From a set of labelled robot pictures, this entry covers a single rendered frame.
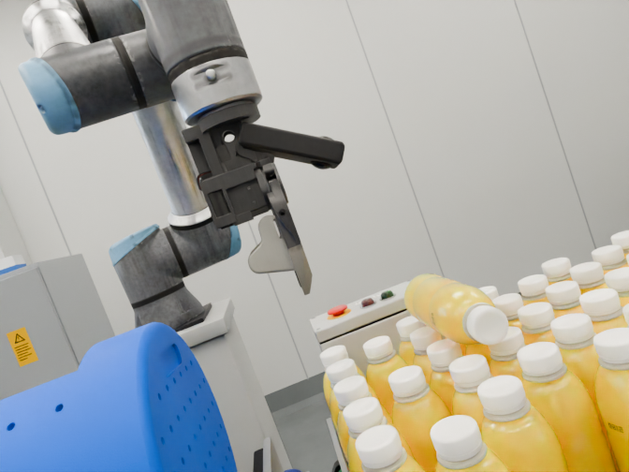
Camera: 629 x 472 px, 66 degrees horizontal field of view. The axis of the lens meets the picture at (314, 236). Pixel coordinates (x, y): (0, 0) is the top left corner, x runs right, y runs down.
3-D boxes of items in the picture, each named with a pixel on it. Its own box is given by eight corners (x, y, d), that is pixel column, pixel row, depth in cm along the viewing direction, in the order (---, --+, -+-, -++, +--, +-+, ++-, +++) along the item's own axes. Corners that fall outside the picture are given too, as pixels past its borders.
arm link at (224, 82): (251, 74, 58) (248, 46, 49) (265, 112, 59) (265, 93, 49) (179, 98, 58) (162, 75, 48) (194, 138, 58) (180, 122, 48)
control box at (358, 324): (328, 370, 88) (308, 317, 87) (430, 329, 90) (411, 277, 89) (336, 390, 78) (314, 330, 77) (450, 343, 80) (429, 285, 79)
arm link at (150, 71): (121, 55, 67) (112, 13, 56) (199, 33, 71) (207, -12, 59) (148, 119, 68) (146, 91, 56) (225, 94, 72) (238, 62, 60)
